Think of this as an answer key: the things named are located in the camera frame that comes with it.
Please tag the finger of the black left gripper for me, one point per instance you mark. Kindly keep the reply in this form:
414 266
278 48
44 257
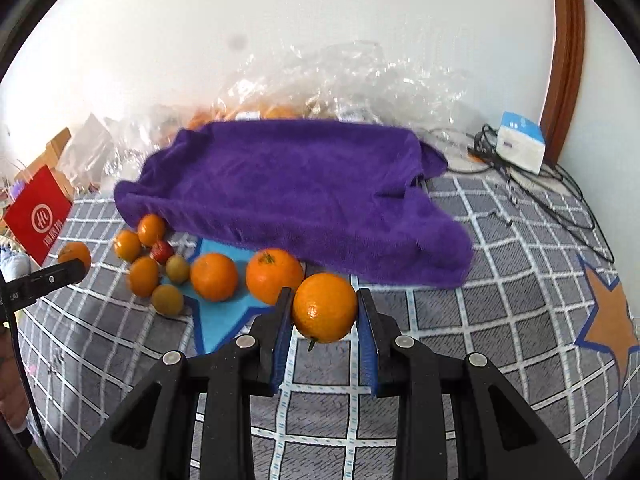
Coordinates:
23 292

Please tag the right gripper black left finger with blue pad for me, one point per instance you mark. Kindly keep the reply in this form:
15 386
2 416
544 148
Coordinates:
251 365

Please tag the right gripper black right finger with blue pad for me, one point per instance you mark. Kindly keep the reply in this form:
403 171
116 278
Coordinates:
401 367

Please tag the small tangerine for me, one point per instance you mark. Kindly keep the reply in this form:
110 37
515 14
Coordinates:
151 229
127 246
75 250
143 276

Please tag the yellow-green round fruit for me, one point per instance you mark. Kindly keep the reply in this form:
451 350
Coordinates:
167 300

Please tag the small yellow-green fruit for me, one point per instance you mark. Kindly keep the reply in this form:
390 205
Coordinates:
177 269

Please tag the person's left hand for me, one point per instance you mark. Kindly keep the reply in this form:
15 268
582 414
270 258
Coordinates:
13 400

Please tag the red paper bag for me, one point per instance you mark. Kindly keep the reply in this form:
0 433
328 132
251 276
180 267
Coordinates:
37 216

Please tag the large orange with stem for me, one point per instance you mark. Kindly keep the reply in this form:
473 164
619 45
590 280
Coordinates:
270 270

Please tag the round orange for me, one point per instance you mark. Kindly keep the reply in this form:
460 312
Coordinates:
214 277

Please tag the small red fruit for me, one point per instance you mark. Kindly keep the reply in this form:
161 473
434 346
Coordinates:
161 251

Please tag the grey checkered bedsheet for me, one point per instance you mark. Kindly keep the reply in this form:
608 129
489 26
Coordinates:
523 306

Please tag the purple towel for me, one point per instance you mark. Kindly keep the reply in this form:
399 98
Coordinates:
347 196

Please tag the blue white tissue pack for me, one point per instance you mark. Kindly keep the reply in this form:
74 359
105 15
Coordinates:
520 142

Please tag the clear plastic bags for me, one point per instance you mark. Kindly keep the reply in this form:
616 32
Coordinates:
346 82

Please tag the brown wooden door frame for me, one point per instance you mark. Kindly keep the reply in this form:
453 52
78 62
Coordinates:
565 75

